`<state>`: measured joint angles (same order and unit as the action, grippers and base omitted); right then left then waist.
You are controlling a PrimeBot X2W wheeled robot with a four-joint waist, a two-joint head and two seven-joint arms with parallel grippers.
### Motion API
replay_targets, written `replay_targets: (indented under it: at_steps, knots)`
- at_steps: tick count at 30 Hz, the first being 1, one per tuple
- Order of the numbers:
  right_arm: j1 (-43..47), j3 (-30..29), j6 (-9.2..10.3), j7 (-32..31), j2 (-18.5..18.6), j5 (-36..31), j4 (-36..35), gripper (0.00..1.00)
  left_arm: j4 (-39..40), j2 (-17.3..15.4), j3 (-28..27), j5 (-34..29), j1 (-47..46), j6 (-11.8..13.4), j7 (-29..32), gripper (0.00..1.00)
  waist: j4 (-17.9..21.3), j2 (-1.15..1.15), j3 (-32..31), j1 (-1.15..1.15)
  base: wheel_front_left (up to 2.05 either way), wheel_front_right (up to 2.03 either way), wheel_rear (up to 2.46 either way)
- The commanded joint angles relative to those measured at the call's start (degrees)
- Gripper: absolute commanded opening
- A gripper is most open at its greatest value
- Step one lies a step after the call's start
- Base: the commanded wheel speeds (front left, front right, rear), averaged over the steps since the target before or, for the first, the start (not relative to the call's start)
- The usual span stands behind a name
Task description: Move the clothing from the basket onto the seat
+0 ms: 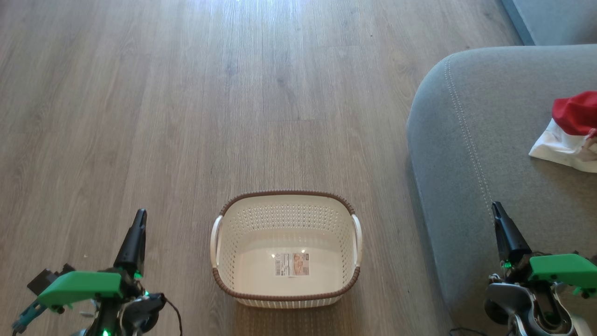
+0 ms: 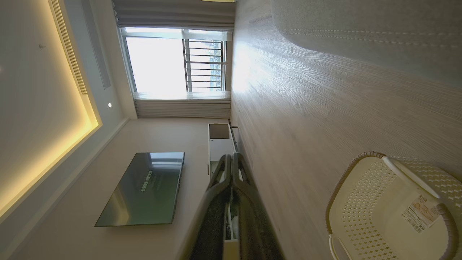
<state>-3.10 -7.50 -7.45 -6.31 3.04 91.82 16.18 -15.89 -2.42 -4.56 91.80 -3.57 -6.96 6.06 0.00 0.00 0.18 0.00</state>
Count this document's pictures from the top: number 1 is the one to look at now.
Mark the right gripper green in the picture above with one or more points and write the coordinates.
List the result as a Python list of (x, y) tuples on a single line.
[(564, 270)]

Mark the printed label sticker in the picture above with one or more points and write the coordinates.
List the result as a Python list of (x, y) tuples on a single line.
[(292, 264)]

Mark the red and white garment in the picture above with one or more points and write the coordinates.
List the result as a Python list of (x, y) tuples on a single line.
[(571, 116)]

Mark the cream laundry basket brown rim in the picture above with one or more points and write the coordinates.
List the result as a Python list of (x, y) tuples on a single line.
[(242, 280)]

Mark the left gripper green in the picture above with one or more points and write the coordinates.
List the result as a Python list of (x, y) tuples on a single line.
[(81, 284)]

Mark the grey fabric sofa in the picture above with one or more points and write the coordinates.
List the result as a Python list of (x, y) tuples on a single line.
[(489, 163)]

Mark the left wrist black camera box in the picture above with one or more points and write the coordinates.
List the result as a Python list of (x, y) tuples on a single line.
[(45, 280)]

